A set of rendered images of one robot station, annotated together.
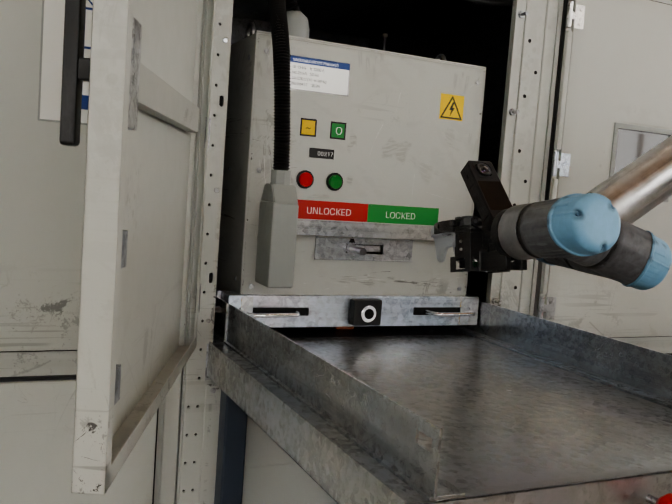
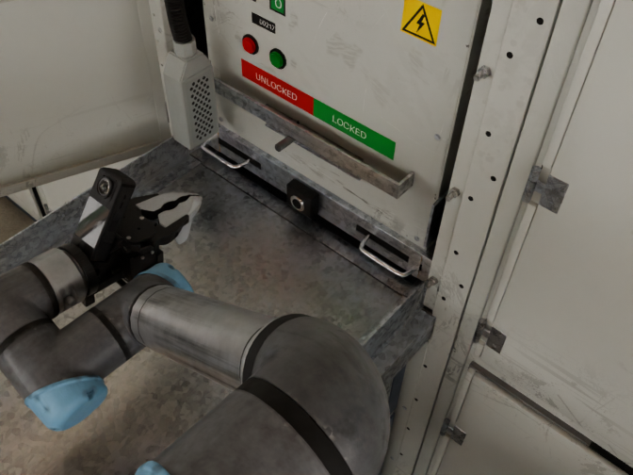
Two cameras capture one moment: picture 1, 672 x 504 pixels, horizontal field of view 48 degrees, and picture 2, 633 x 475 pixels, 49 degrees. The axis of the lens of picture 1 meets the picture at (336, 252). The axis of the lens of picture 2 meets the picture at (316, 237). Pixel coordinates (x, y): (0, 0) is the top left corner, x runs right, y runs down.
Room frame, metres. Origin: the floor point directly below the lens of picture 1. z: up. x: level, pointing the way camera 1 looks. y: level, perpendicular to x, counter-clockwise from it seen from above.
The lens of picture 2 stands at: (1.08, -0.86, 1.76)
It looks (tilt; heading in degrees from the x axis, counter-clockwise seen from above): 48 degrees down; 64
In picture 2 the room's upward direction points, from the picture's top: 2 degrees clockwise
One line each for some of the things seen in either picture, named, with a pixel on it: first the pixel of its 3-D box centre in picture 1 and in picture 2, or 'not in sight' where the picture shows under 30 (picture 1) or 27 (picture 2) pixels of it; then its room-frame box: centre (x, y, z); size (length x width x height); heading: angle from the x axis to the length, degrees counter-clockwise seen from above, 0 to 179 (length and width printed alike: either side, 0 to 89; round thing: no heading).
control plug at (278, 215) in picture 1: (276, 235); (192, 95); (1.30, 0.10, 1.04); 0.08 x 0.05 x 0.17; 25
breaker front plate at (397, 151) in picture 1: (370, 180); (313, 73); (1.45, -0.06, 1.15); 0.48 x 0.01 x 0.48; 115
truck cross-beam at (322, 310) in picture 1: (357, 309); (316, 188); (1.47, -0.05, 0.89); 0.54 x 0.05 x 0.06; 115
